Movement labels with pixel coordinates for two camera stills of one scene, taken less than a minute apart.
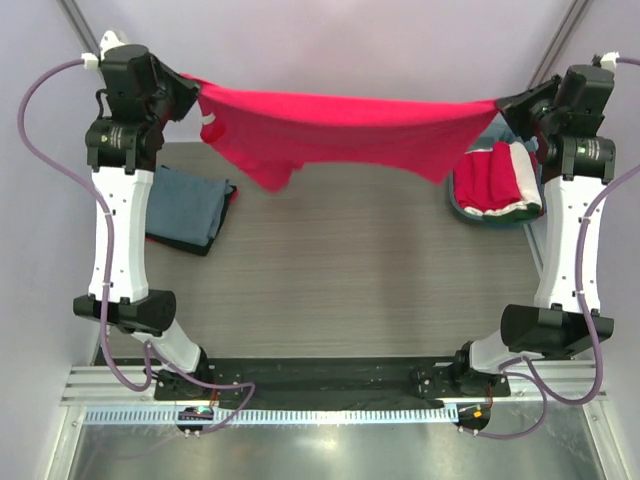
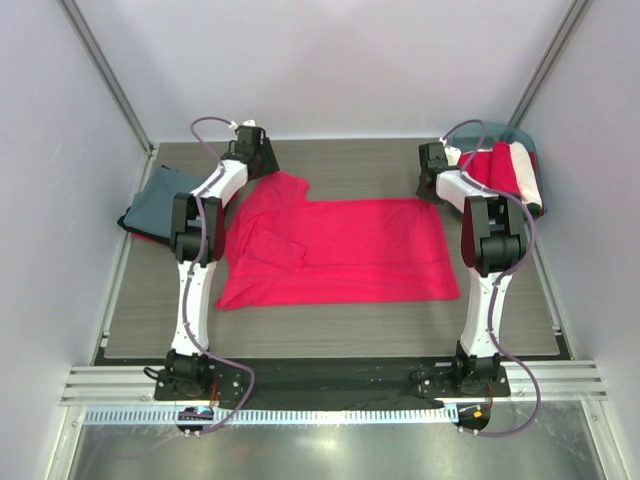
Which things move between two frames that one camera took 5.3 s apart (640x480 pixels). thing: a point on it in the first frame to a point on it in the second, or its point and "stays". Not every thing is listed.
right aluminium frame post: (560, 41) stays
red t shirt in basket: (487, 179) stays
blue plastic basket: (496, 134) stays
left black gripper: (187, 90) to (270, 163)
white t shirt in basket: (528, 182) stays
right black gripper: (514, 109) to (423, 195)
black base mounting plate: (297, 383) stays
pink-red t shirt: (271, 136) to (282, 249)
